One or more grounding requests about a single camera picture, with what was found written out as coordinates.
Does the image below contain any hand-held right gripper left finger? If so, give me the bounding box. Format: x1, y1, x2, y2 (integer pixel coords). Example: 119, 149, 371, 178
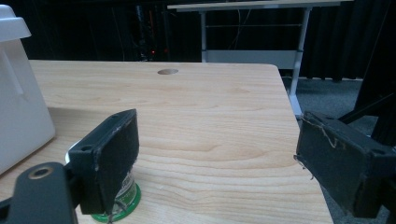
67, 108, 140, 215

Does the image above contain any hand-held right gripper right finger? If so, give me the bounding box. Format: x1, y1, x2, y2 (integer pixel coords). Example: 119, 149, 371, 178
294, 111, 396, 218

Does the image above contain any small round bottle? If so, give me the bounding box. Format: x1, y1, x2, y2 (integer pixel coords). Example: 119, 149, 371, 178
91, 166, 142, 224

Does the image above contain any white plastic storage box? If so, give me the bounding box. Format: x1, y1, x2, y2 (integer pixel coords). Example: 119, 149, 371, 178
0, 4, 57, 175

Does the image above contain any black metal stand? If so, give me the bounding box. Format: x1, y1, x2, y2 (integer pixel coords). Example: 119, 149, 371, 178
338, 0, 396, 147

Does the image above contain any black curtain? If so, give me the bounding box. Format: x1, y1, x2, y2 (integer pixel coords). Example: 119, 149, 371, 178
0, 0, 396, 82

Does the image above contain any dark equipment rack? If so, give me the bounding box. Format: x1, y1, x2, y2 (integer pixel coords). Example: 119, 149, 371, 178
134, 3, 171, 62

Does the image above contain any white metal frame desk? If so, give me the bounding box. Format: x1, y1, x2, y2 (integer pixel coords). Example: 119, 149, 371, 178
166, 0, 355, 119

